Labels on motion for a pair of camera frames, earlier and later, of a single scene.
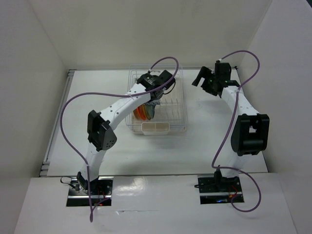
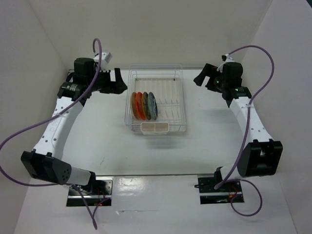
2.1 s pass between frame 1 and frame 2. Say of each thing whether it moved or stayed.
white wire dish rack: stayed
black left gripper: moved
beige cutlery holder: stayed
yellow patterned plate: stayed
